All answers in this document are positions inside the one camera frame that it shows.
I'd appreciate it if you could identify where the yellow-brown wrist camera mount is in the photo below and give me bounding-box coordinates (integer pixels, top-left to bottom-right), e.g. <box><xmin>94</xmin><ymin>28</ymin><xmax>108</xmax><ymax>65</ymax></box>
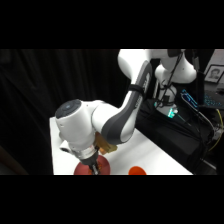
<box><xmin>93</xmin><ymin>131</ymin><xmax>119</xmax><ymax>156</ymax></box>

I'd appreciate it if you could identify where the black robot stand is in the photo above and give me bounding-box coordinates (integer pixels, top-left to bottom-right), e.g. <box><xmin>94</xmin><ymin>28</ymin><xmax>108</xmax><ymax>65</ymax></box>
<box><xmin>133</xmin><ymin>99</ymin><xmax>216</xmax><ymax>176</ymax></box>

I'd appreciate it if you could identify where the black curtain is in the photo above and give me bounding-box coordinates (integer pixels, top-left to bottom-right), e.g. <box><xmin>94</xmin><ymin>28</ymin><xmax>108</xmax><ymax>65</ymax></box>
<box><xmin>0</xmin><ymin>49</ymin><xmax>161</xmax><ymax>176</ymax></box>

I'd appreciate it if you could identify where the small green light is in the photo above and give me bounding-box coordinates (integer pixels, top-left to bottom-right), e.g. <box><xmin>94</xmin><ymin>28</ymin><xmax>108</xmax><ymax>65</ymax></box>
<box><xmin>166</xmin><ymin>107</ymin><xmax>179</xmax><ymax>119</ymax></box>

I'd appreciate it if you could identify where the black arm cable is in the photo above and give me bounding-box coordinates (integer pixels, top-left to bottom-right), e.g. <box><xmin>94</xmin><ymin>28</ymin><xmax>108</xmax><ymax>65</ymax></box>
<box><xmin>129</xmin><ymin>49</ymin><xmax>185</xmax><ymax>108</ymax></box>

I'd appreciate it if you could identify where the orange bowl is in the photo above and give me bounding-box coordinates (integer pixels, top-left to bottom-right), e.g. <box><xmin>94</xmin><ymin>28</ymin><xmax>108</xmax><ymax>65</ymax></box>
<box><xmin>128</xmin><ymin>165</ymin><xmax>148</xmax><ymax>176</ymax></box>

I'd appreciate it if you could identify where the pink bowl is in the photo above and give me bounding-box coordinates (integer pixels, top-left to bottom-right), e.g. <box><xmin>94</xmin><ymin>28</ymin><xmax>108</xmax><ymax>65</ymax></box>
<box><xmin>73</xmin><ymin>155</ymin><xmax>112</xmax><ymax>176</ymax></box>

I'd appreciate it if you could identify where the framed portrait picture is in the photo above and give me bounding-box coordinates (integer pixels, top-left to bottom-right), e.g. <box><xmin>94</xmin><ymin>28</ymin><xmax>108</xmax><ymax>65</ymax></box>
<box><xmin>203</xmin><ymin>64</ymin><xmax>224</xmax><ymax>85</ymax></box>

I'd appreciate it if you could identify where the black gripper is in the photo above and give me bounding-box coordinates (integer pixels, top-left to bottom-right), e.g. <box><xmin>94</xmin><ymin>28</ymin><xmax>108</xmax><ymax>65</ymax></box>
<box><xmin>79</xmin><ymin>153</ymin><xmax>102</xmax><ymax>176</ymax></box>

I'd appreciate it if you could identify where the yellow cable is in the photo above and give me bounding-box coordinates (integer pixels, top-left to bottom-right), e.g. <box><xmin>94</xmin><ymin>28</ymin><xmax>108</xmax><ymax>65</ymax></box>
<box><xmin>209</xmin><ymin>108</ymin><xmax>224</xmax><ymax>152</ymax></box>

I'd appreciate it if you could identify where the blue glowing device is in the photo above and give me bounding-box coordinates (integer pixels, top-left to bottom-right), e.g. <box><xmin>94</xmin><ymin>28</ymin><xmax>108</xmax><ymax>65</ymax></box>
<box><xmin>180</xmin><ymin>88</ymin><xmax>200</xmax><ymax>110</ymax></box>

